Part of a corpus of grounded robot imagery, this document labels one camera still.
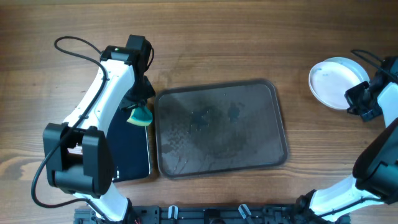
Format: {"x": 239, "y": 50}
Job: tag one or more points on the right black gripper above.
{"x": 350, "y": 95}

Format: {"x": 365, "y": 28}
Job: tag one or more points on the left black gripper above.
{"x": 149, "y": 91}

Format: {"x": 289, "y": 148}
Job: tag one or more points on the green yellow sponge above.
{"x": 140, "y": 116}

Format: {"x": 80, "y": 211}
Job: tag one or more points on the white plate front stained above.
{"x": 329, "y": 81}

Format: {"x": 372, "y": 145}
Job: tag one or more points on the white plate back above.
{"x": 357, "y": 67}

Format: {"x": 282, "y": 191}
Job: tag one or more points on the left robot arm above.
{"x": 78, "y": 159}

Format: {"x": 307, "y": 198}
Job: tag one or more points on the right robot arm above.
{"x": 374, "y": 177}

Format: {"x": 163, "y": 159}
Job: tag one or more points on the black water tray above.
{"x": 129, "y": 148}

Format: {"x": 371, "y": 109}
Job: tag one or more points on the dark brown serving tray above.
{"x": 216, "y": 128}

